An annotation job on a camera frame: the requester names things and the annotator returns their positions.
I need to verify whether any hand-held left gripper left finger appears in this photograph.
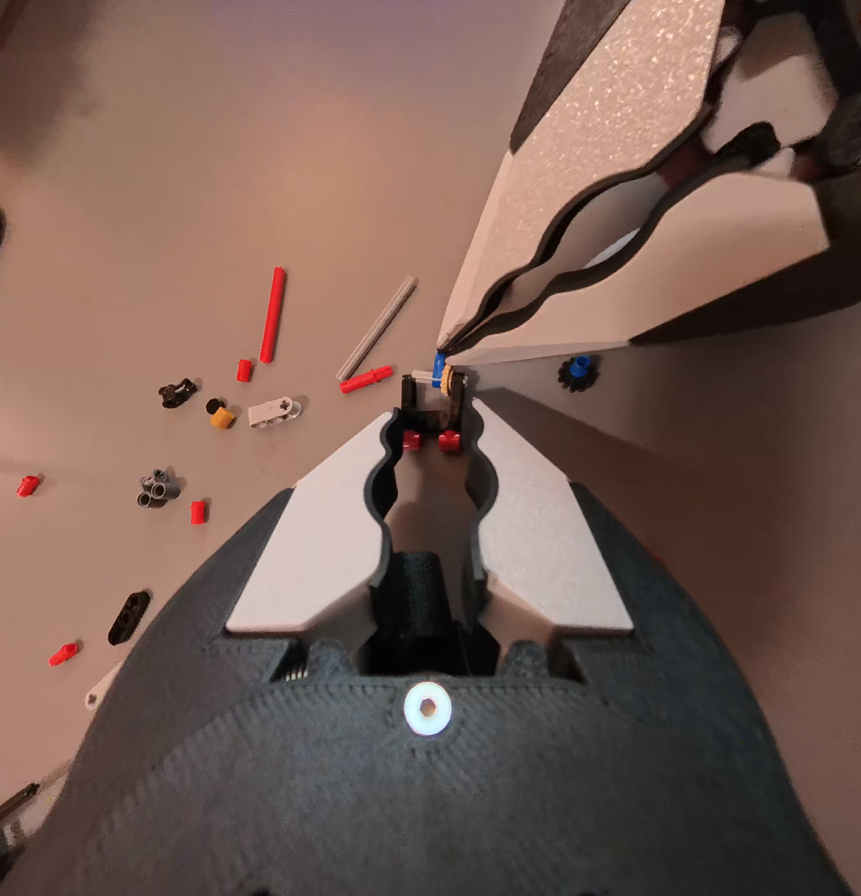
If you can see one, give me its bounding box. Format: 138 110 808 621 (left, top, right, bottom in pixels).
224 409 403 669

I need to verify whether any light grey three-hole liftarm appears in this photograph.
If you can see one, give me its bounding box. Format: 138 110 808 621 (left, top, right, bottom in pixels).
247 395 306 428

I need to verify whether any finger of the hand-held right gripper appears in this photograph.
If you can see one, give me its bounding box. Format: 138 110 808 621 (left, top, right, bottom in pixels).
441 170 833 367
436 0 727 353

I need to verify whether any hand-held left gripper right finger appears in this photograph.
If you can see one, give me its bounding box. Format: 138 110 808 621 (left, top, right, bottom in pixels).
464 396 636 669

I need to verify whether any black two-hole liftarm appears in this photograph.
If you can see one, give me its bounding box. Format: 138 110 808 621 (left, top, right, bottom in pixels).
107 591 152 647

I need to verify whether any red axle pin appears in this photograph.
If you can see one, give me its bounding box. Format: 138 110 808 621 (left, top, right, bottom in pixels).
339 365 395 395

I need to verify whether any light grey long axle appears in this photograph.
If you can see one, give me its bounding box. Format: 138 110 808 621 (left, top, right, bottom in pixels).
335 276 418 382

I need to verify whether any black gear with blue pin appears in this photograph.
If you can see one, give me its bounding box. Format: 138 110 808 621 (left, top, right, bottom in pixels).
557 355 600 393

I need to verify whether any long red axle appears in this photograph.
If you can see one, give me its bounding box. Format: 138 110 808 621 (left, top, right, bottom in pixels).
260 265 287 365

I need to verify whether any dark grey tube connector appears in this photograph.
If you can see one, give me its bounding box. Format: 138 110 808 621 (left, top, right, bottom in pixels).
137 467 181 509

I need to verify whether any white liftarm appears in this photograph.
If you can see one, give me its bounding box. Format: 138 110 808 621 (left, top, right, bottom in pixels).
84 661 124 712

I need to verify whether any black frame with red bushes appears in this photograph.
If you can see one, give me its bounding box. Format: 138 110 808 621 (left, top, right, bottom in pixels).
400 374 468 456

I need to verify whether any blue and tan pin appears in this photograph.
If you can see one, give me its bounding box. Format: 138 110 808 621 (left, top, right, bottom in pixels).
411 352 466 393

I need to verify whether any black multicoloured brick chassis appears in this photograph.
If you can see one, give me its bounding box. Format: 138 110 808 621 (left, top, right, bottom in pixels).
0 782 41 890

